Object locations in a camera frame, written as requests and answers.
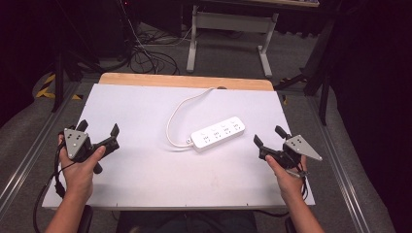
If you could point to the person's dark trousers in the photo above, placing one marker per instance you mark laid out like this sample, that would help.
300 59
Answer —
186 221

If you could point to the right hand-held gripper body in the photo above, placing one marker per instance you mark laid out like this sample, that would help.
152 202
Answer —
293 149

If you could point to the black metal stand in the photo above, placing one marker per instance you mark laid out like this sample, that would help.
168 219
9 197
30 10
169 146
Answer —
64 61

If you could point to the person's left hand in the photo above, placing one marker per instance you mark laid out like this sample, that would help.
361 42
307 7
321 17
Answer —
81 168

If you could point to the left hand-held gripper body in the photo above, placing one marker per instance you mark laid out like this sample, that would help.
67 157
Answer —
77 145

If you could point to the white power strip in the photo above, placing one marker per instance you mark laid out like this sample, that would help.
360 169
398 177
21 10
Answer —
217 134

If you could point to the black tripod stand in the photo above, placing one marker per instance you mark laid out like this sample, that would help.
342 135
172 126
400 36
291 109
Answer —
315 68

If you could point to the person's right hand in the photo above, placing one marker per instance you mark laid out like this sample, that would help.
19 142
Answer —
288 181

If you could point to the white metal table frame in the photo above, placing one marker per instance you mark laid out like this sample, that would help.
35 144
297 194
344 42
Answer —
231 30

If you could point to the yellow black floor tape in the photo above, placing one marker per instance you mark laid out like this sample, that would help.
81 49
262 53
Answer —
48 89

